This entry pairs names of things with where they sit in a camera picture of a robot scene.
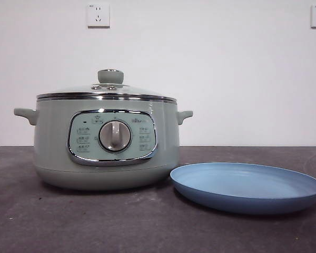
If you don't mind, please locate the blue round plate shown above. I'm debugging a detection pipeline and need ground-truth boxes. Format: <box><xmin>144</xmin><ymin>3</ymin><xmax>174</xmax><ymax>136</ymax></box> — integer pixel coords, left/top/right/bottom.
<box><xmin>170</xmin><ymin>162</ymin><xmax>316</xmax><ymax>215</ymax></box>

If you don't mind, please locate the glass lid with green knob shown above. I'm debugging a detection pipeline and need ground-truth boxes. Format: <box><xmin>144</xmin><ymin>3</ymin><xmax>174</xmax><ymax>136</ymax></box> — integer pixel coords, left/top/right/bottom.
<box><xmin>36</xmin><ymin>69</ymin><xmax>177</xmax><ymax>102</ymax></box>

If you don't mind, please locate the pale green electric steamer pot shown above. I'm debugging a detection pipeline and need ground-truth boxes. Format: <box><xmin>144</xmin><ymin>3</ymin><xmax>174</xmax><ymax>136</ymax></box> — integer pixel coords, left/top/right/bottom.
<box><xmin>13</xmin><ymin>98</ymin><xmax>194</xmax><ymax>191</ymax></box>

